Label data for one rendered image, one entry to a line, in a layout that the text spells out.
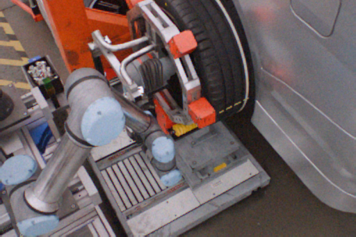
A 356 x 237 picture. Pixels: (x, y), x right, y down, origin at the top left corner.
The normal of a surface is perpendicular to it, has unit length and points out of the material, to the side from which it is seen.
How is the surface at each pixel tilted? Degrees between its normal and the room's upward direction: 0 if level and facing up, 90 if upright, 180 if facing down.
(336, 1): 90
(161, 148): 0
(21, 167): 8
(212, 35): 38
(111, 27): 90
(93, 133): 84
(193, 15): 21
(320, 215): 0
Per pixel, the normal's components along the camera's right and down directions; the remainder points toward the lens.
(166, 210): -0.04, -0.61
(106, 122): 0.54, 0.58
